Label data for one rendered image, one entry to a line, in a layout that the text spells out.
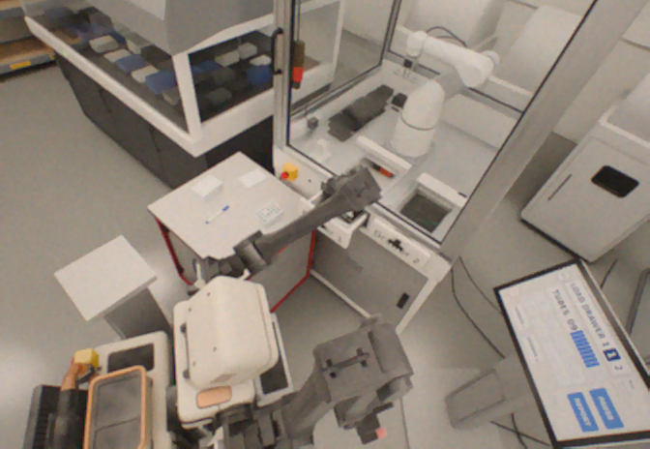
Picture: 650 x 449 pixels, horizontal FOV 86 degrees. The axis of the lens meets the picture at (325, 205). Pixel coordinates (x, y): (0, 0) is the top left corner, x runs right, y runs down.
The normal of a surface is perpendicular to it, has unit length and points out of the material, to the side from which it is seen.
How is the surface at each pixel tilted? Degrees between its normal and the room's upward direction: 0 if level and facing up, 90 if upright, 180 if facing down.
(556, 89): 90
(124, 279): 0
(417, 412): 3
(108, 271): 0
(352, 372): 13
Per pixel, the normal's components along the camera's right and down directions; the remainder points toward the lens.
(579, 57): -0.63, 0.54
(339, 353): -0.11, -0.59
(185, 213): 0.11, -0.65
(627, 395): -0.69, -0.45
